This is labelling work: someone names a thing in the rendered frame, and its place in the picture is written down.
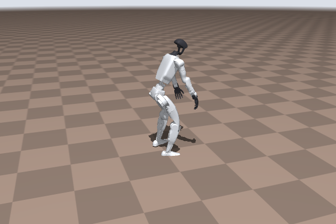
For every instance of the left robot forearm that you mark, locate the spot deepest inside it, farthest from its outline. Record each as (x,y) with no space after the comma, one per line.
(174,81)

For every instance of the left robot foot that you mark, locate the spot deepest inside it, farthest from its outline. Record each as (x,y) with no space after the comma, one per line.
(162,141)

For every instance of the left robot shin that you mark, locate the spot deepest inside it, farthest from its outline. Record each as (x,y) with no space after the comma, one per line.
(160,127)

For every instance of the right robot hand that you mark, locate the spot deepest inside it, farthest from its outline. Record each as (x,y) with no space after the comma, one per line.
(196,101)

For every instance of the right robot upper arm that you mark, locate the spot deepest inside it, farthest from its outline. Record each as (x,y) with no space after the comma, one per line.
(179,63)

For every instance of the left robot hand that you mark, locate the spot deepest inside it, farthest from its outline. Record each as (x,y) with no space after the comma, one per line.
(178,91)

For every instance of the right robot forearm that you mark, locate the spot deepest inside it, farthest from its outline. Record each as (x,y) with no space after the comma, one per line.
(189,87)

